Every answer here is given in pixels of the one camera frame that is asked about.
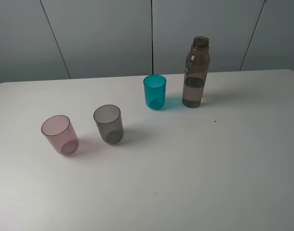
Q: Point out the teal translucent plastic cup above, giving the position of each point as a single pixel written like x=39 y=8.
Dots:
x=155 y=90

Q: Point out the grey translucent plastic cup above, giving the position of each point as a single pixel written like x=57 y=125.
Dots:
x=109 y=123

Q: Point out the pink translucent plastic cup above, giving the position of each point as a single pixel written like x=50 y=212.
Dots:
x=60 y=133

